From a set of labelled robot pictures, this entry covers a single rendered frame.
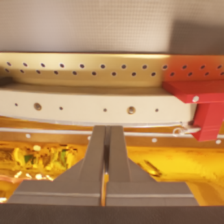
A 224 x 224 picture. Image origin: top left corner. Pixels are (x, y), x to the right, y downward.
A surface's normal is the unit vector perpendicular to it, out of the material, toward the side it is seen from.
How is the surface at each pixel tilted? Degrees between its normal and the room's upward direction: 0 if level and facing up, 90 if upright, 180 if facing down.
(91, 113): 90
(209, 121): 90
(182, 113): 90
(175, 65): 62
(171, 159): 139
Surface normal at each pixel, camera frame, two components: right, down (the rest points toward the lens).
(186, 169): -0.04, -0.44
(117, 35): -0.01, 0.81
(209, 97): 0.16, 0.44
